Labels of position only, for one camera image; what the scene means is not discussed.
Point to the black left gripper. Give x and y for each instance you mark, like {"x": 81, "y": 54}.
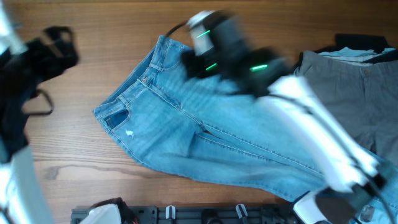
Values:
{"x": 58, "y": 65}

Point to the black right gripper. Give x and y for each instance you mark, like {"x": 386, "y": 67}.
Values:
{"x": 201, "y": 65}

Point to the light blue denim jeans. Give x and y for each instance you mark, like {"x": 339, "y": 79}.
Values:
{"x": 202, "y": 129}

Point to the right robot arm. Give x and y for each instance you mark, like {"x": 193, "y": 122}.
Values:
{"x": 353, "y": 176}

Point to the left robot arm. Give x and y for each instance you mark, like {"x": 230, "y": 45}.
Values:
{"x": 23, "y": 67}

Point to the light blue cloth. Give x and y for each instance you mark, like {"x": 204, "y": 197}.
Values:
{"x": 362, "y": 57}

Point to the grey folded trousers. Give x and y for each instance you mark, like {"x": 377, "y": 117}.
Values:
{"x": 362, "y": 98}

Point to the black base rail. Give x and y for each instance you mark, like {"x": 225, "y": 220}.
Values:
{"x": 265, "y": 214}

